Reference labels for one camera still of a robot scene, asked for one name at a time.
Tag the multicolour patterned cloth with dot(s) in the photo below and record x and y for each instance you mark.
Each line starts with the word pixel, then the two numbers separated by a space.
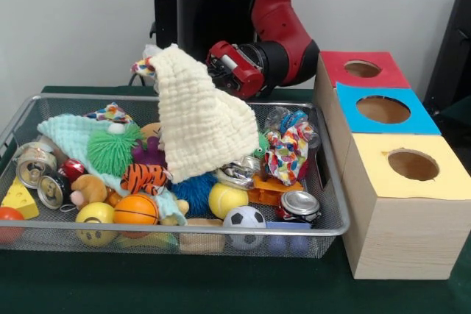
pixel 287 154

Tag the black and white soccer ball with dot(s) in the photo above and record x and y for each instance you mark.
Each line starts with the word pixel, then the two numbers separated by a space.
pixel 243 217

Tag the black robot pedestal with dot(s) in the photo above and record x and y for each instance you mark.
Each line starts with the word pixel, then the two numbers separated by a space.
pixel 191 20

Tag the black monitor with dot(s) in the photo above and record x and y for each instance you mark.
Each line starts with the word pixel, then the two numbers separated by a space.
pixel 452 56

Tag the cream knitted cloth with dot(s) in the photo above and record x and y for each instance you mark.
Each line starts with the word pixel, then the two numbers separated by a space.
pixel 195 123

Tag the mint green cloth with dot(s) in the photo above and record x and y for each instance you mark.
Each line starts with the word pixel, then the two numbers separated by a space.
pixel 70 134

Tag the crushed red drink can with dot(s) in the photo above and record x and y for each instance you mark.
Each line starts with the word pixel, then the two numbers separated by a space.
pixel 300 204

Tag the striped tiger plush toy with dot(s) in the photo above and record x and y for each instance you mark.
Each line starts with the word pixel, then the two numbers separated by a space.
pixel 143 178

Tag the green spiky rubber ball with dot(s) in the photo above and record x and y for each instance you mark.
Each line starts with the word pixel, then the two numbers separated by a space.
pixel 110 151

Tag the clear mesh bin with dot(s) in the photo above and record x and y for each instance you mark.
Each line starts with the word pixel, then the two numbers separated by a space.
pixel 331 211

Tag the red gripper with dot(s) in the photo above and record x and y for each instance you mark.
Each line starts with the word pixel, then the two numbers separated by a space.
pixel 246 79

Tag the wooden box with three holes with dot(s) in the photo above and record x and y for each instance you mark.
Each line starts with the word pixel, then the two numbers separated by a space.
pixel 397 240

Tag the orange toy basketball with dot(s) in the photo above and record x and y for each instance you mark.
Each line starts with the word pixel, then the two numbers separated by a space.
pixel 136 209

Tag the yellow tennis ball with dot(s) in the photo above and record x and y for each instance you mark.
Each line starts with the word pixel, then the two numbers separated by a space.
pixel 225 200

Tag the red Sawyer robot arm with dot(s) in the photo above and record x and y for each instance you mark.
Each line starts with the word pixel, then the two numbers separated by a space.
pixel 283 27

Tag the blue spiky rubber ball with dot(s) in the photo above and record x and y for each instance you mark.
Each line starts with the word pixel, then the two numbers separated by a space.
pixel 193 195

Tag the small multicolour cloth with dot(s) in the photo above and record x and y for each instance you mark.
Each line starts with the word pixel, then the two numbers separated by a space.
pixel 143 68

